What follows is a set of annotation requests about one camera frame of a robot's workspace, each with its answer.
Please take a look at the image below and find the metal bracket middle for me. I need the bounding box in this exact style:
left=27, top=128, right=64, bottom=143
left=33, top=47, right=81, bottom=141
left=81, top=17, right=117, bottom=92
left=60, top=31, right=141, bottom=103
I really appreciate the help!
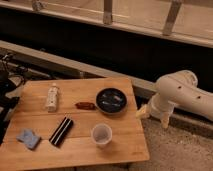
left=103, top=0, right=113, bottom=25

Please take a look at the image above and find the metal bracket left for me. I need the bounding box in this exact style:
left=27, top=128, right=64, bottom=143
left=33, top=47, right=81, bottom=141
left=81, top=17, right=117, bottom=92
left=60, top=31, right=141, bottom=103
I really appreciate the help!
left=31, top=0, right=43, bottom=11

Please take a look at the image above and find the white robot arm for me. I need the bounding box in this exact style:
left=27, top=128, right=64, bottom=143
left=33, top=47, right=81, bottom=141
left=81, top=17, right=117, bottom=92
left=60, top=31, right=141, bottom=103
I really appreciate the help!
left=136, top=70, right=213, bottom=129

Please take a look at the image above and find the black striped box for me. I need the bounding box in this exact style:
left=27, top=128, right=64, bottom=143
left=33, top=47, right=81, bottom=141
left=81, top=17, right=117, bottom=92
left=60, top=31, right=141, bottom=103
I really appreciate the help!
left=49, top=117, right=74, bottom=147

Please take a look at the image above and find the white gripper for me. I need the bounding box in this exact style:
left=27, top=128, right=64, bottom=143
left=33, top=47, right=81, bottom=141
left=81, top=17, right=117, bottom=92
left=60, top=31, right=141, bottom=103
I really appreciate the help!
left=136, top=93, right=174, bottom=129

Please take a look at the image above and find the metal bracket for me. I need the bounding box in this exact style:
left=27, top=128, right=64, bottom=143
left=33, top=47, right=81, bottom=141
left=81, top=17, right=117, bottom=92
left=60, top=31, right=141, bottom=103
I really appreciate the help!
left=103, top=0, right=113, bottom=25
left=31, top=0, right=43, bottom=11
left=162, top=0, right=182, bottom=36

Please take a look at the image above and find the dark red pepper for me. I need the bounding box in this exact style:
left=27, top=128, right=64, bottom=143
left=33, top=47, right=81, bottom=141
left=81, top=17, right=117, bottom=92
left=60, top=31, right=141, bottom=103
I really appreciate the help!
left=75, top=102, right=96, bottom=110

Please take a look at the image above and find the wooden board table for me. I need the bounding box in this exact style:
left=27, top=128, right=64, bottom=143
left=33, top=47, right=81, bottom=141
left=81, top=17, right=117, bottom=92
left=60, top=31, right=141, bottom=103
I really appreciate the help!
left=0, top=78, right=149, bottom=171

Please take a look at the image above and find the blue cloth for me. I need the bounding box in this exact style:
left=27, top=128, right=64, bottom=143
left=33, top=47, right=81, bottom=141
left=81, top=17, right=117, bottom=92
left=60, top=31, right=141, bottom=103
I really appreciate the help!
left=16, top=129, right=41, bottom=150

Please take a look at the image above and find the white plastic bottle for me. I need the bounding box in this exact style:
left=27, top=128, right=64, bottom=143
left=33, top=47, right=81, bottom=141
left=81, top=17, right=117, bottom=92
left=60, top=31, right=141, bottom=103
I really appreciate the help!
left=45, top=83, right=59, bottom=112

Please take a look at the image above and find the dark ceramic bowl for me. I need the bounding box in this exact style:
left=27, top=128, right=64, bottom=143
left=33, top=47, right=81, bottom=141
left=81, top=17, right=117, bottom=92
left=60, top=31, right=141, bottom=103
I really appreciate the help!
left=96, top=88, right=127, bottom=115

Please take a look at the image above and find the black equipment at left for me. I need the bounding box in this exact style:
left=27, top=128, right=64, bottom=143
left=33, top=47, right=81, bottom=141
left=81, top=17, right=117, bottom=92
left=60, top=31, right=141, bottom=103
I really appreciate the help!
left=0, top=53, right=25, bottom=145

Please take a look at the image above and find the metal bracket right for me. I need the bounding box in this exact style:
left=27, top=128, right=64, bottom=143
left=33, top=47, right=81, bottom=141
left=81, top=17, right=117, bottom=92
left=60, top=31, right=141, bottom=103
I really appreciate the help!
left=162, top=0, right=182, bottom=36

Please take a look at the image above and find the grey metal rail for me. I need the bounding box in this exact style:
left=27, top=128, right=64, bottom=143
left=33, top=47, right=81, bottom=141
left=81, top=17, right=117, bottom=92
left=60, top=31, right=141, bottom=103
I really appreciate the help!
left=0, top=40, right=156, bottom=98

